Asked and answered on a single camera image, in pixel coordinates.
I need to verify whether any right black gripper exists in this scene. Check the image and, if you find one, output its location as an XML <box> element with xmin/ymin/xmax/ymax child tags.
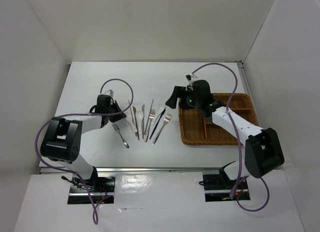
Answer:
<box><xmin>165</xmin><ymin>86</ymin><xmax>202</xmax><ymax>110</ymax></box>

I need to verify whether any white spoon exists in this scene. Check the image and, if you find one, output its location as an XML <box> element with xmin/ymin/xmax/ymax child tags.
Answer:
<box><xmin>151</xmin><ymin>103</ymin><xmax>165</xmax><ymax>125</ymax></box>
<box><xmin>134</xmin><ymin>110</ymin><xmax>144</xmax><ymax>135</ymax></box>

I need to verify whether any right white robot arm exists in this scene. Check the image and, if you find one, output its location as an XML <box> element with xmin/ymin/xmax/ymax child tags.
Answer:
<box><xmin>165</xmin><ymin>80</ymin><xmax>285</xmax><ymax>188</ymax></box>

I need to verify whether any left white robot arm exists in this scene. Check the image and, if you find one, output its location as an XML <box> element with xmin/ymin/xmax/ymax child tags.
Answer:
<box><xmin>40</xmin><ymin>94</ymin><xmax>126</xmax><ymax>192</ymax></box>

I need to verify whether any lone silver fork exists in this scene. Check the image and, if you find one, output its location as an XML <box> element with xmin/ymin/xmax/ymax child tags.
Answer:
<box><xmin>112</xmin><ymin>123</ymin><xmax>130</xmax><ymax>149</ymax></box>

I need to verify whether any copper brown knife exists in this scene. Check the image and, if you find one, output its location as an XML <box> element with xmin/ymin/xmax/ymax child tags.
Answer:
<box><xmin>132</xmin><ymin>106</ymin><xmax>140</xmax><ymax>141</ymax></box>

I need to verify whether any long silver chopstick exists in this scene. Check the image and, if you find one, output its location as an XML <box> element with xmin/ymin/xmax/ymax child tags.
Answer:
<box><xmin>141</xmin><ymin>100</ymin><xmax>155</xmax><ymax>143</ymax></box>

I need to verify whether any silver fork right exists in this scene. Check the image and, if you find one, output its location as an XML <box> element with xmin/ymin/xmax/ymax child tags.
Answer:
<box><xmin>152</xmin><ymin>113</ymin><xmax>172</xmax><ymax>145</ymax></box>

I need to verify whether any silver knife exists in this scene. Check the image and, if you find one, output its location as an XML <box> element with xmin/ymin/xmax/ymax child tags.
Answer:
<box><xmin>141</xmin><ymin>104</ymin><xmax>145</xmax><ymax>136</ymax></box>

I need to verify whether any black knife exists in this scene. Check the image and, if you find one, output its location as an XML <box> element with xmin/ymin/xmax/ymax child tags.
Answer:
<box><xmin>149</xmin><ymin>108</ymin><xmax>166</xmax><ymax>140</ymax></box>

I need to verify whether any silver fork middle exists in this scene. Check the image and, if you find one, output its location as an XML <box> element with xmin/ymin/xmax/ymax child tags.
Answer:
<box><xmin>144</xmin><ymin>109</ymin><xmax>156</xmax><ymax>143</ymax></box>

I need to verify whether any brown wicker divided tray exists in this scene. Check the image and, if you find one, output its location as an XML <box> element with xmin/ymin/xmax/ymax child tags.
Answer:
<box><xmin>178</xmin><ymin>93</ymin><xmax>258</xmax><ymax>146</ymax></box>

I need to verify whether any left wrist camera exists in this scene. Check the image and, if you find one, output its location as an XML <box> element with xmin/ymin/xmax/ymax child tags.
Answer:
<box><xmin>100</xmin><ymin>89</ymin><xmax>114</xmax><ymax>97</ymax></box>

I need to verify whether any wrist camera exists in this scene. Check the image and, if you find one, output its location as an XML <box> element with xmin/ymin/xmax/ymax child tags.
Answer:
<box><xmin>185</xmin><ymin>73</ymin><xmax>199</xmax><ymax>86</ymax></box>
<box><xmin>100</xmin><ymin>89</ymin><xmax>114</xmax><ymax>97</ymax></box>

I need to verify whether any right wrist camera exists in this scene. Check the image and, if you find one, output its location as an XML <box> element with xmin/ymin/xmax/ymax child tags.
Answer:
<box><xmin>185</xmin><ymin>73</ymin><xmax>199</xmax><ymax>86</ymax></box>

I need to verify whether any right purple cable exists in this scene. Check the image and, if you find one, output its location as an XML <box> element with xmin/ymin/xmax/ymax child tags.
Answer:
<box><xmin>191</xmin><ymin>63</ymin><xmax>271</xmax><ymax>213</ymax></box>

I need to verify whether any aluminium rail front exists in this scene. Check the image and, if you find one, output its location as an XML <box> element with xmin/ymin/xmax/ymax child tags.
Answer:
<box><xmin>97</xmin><ymin>167</ymin><xmax>219</xmax><ymax>174</ymax></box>

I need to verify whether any aluminium rail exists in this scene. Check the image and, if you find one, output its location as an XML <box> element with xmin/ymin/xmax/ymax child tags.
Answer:
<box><xmin>236</xmin><ymin>61</ymin><xmax>262</xmax><ymax>126</ymax></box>
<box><xmin>97</xmin><ymin>167</ymin><xmax>219</xmax><ymax>174</ymax></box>

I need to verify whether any aluminium rail right side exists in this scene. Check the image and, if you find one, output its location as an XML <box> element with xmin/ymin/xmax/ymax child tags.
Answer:
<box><xmin>236</xmin><ymin>61</ymin><xmax>262</xmax><ymax>126</ymax></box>

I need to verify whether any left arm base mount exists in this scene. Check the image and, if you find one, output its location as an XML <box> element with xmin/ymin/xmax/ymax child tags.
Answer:
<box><xmin>61</xmin><ymin>176</ymin><xmax>116</xmax><ymax>205</ymax></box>

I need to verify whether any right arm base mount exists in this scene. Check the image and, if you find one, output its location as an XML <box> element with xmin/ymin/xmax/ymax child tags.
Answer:
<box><xmin>198</xmin><ymin>168</ymin><xmax>250</xmax><ymax>202</ymax></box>

